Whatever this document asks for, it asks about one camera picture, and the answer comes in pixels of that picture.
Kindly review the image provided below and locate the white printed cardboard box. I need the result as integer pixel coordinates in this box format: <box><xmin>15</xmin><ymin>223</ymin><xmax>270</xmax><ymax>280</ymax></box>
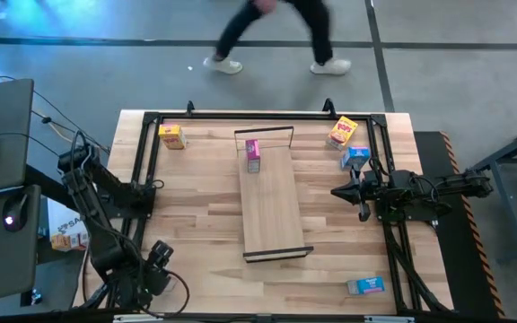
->
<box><xmin>46</xmin><ymin>198</ymin><xmax>90</xmax><ymax>253</ymax></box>

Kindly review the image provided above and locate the wooden shelf with black frame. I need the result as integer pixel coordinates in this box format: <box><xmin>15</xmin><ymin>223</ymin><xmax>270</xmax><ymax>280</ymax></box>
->
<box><xmin>233</xmin><ymin>126</ymin><xmax>315</xmax><ymax>264</ymax></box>

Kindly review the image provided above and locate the dark grey metal stand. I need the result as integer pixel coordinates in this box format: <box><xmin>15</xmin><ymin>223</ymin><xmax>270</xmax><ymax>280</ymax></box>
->
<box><xmin>468</xmin><ymin>116</ymin><xmax>517</xmax><ymax>264</ymax></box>

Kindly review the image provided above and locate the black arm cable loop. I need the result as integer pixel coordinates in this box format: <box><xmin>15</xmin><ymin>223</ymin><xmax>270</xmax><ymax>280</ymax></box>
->
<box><xmin>150</xmin><ymin>267</ymin><xmax>192</xmax><ymax>320</ymax></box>

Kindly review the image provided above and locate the blue cereal box pink label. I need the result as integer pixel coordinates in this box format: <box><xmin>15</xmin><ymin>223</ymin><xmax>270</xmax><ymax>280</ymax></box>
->
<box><xmin>346</xmin><ymin>275</ymin><xmax>386</xmax><ymax>296</ymax></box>

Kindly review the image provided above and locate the black floor cable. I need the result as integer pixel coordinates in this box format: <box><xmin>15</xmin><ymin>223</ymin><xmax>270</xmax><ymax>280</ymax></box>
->
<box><xmin>0</xmin><ymin>74</ymin><xmax>112</xmax><ymax>156</ymax></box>

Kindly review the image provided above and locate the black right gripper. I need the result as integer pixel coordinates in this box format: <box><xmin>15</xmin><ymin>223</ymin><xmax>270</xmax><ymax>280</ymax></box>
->
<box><xmin>331</xmin><ymin>164</ymin><xmax>394</xmax><ymax>223</ymax></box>

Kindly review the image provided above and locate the grey desk top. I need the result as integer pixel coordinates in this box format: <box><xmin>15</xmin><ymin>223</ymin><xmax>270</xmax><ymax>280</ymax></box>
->
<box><xmin>0</xmin><ymin>183</ymin><xmax>43</xmax><ymax>307</ymax></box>
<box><xmin>0</xmin><ymin>78</ymin><xmax>35</xmax><ymax>196</ymax></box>

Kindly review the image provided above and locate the blue Rice Krispies box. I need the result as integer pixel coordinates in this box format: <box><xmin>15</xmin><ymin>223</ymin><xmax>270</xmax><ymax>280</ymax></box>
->
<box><xmin>340</xmin><ymin>145</ymin><xmax>372</xmax><ymax>172</ymax></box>

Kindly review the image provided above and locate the yellow Corn Pops box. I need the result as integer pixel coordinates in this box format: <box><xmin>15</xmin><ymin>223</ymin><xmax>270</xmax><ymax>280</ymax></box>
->
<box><xmin>158</xmin><ymin>124</ymin><xmax>188</xmax><ymax>151</ymax></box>
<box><xmin>327</xmin><ymin>115</ymin><xmax>359</xmax><ymax>152</ymax></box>

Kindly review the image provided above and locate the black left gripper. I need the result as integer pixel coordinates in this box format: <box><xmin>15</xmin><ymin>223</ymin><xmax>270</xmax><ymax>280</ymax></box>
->
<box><xmin>114</xmin><ymin>240</ymin><xmax>175</xmax><ymax>309</ymax></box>

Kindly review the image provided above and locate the black table frame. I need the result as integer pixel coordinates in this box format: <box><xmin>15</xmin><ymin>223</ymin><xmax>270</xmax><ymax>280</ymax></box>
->
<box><xmin>92</xmin><ymin>110</ymin><xmax>455</xmax><ymax>315</ymax></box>

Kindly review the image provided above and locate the magenta Raisin Bran box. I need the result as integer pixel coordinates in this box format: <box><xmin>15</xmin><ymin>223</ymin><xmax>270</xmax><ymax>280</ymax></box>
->
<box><xmin>245</xmin><ymin>138</ymin><xmax>262</xmax><ymax>174</ymax></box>

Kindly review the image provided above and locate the person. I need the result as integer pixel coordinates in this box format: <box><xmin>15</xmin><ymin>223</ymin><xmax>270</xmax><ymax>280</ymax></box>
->
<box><xmin>202</xmin><ymin>0</ymin><xmax>353</xmax><ymax>76</ymax></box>

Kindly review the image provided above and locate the black hazard-striped floor mat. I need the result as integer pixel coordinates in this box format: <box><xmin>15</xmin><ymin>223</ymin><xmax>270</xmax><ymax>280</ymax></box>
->
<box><xmin>413</xmin><ymin>129</ymin><xmax>507</xmax><ymax>320</ymax></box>

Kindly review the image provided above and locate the black computer mouse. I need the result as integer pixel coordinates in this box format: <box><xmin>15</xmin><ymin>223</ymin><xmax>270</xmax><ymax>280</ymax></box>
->
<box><xmin>1</xmin><ymin>193</ymin><xmax>30</xmax><ymax>233</ymax></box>

